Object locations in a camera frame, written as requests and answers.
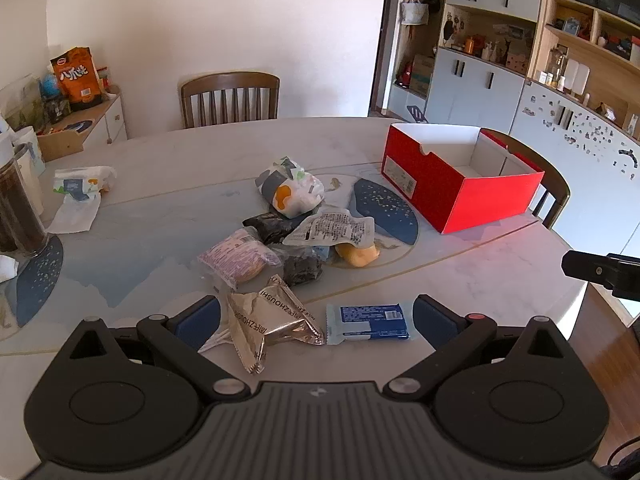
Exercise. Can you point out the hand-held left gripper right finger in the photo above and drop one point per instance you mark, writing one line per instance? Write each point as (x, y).
(435, 322)

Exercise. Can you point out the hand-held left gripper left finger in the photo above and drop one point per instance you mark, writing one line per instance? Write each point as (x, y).
(197, 322)

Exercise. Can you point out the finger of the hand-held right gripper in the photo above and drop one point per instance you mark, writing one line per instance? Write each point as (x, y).
(590, 266)

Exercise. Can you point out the blue snack packet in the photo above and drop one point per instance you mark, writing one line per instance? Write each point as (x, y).
(367, 322)

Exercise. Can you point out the gold foil snack packet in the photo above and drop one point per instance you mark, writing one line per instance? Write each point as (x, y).
(270, 320)

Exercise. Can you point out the red cardboard box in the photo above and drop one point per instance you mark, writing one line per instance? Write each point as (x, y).
(475, 205)

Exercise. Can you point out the white printed plastic packet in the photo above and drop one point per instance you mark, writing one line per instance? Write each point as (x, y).
(330, 227)

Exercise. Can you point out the pink snack packet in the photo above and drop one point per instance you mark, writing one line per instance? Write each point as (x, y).
(235, 257)

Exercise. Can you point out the wooden slat-back chair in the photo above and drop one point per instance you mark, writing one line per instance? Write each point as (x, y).
(555, 185)
(230, 80)

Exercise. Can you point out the black snack packet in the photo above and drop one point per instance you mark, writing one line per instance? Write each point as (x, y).
(272, 225)
(300, 265)

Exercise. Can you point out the white patterned soft packet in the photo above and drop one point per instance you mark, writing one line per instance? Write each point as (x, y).
(295, 192)

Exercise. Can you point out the white tissue pack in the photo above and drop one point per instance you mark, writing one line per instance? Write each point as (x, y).
(82, 182)

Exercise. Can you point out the clear glass jar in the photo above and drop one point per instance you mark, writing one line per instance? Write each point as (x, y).
(556, 64)

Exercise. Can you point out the glass jar with dark contents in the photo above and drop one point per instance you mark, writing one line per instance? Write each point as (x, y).
(17, 210)

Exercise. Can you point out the white sideboard with wooden top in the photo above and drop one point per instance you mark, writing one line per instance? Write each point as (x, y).
(107, 125)

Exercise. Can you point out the white container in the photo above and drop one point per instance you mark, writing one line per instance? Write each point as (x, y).
(30, 155)

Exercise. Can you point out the brown cardboard box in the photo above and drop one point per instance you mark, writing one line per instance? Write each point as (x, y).
(422, 75)

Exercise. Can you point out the red toy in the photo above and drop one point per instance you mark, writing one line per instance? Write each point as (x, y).
(405, 76)

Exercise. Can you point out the orange snack bag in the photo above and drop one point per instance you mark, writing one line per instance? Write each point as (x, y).
(77, 77)

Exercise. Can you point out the blue plastic bag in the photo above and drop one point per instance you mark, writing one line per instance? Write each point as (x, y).
(50, 86)

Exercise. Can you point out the white tote bag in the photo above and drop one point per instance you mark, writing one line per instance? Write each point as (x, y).
(415, 12)

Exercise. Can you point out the white and wood wall cabinet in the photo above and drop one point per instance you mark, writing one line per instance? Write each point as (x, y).
(475, 90)

